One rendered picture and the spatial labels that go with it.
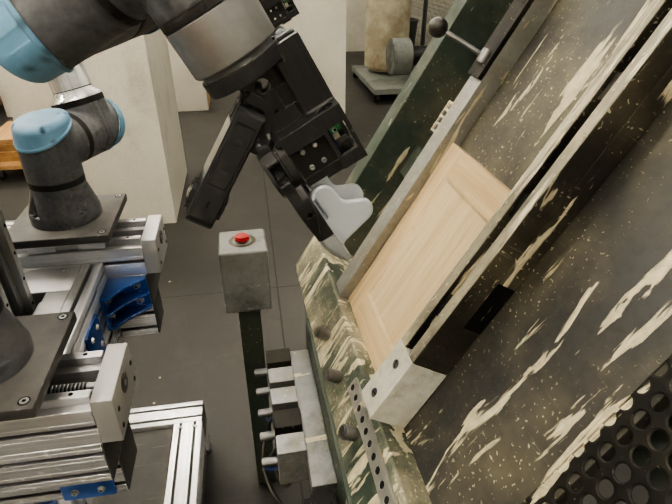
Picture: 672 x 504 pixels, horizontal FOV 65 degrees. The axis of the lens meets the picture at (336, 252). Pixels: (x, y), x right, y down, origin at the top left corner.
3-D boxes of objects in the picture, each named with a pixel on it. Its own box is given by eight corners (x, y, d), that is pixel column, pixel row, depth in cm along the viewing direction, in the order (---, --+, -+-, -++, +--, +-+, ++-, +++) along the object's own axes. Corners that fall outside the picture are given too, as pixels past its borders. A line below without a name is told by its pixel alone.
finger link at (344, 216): (397, 247, 50) (353, 170, 45) (344, 279, 50) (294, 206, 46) (388, 233, 53) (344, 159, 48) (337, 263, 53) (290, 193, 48)
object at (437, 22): (483, 69, 101) (425, 32, 102) (495, 51, 100) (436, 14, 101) (483, 67, 98) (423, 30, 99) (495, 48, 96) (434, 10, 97)
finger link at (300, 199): (337, 241, 47) (285, 161, 42) (322, 250, 47) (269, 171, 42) (327, 219, 51) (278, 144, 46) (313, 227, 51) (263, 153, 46)
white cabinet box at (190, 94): (158, 101, 601) (146, 34, 564) (210, 99, 609) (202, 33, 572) (153, 112, 563) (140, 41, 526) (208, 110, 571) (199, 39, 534)
